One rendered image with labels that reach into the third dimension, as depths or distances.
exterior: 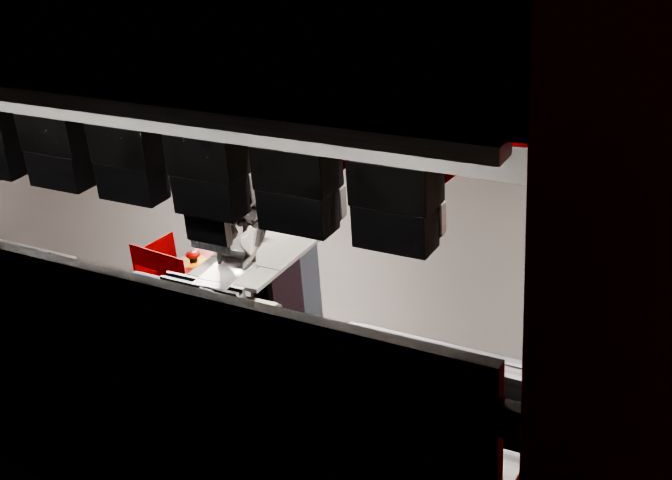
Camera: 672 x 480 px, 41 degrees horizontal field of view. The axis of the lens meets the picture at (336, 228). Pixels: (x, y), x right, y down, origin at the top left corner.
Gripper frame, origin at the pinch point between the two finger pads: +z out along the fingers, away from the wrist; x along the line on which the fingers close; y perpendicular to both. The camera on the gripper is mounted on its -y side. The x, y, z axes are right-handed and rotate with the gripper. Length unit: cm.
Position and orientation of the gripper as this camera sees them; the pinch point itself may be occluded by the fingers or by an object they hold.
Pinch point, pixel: (234, 262)
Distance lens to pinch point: 197.5
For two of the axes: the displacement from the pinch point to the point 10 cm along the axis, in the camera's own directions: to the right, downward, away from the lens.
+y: -4.1, -2.8, -8.7
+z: -2.6, 9.5, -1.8
